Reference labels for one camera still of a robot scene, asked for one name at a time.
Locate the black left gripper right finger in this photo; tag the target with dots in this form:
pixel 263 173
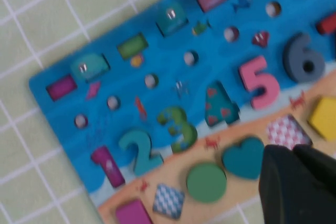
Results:
pixel 320 165

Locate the magenta rounded rectangle piece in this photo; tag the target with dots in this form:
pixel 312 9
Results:
pixel 131 214

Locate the teal green fish peg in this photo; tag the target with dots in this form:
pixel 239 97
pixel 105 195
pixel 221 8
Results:
pixel 172 20

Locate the teal heart piece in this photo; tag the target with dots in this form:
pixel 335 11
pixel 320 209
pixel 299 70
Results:
pixel 244 158

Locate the blue wooden puzzle board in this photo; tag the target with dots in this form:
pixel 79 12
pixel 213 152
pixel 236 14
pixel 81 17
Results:
pixel 168 72

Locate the light teal fish peg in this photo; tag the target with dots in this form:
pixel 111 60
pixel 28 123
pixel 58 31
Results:
pixel 89 69

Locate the teal number two piece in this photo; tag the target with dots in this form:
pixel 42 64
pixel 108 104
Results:
pixel 143 155

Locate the green checkered tablecloth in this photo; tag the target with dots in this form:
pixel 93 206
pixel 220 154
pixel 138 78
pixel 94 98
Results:
pixel 39 24

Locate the grey number six piece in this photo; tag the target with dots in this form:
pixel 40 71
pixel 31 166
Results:
pixel 291 53

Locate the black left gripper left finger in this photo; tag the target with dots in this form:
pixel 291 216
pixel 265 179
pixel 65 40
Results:
pixel 283 195

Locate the red number seven piece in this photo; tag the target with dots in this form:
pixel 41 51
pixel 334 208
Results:
pixel 328 24

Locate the yellow pentagon piece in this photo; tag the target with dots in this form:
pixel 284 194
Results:
pixel 325 119

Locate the green circle piece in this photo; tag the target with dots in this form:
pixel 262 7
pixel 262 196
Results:
pixel 206 183

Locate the pink number five piece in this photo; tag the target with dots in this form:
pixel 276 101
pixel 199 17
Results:
pixel 267 87

